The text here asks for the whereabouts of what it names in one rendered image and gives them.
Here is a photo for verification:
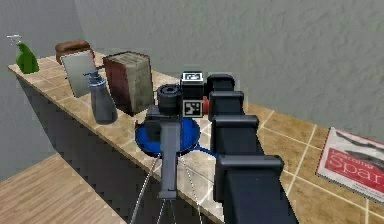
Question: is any tan tiled counter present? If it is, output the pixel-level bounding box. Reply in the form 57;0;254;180
7;49;384;224

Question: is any grey flat panel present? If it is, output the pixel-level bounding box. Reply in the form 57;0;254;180
60;49;101;99

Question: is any brown bread loaf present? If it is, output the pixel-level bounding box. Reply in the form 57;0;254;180
54;39;96;66

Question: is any grey soap dispenser bottle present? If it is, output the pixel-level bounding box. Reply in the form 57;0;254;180
82;70;120;126

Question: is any brown and grey box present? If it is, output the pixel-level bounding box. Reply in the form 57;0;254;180
102;50;155;117

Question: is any blue pan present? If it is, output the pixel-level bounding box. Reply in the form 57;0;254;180
134;116;218;160

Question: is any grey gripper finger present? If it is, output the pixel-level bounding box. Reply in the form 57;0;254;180
179;155;204;224
129;153;162;224

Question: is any red and white magazine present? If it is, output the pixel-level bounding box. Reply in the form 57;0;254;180
314;126;384;205

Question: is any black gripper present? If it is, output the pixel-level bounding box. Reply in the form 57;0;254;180
144;83;184;201

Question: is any green spray bottle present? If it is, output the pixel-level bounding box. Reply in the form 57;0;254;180
6;33;41;75

